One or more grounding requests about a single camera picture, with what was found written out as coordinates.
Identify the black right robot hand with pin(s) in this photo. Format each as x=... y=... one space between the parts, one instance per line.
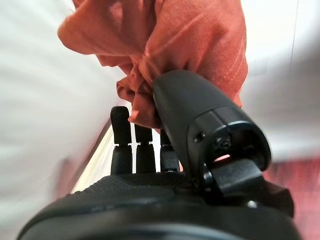
x=195 y=120

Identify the orange garment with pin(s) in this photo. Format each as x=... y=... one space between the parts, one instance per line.
x=162 y=37

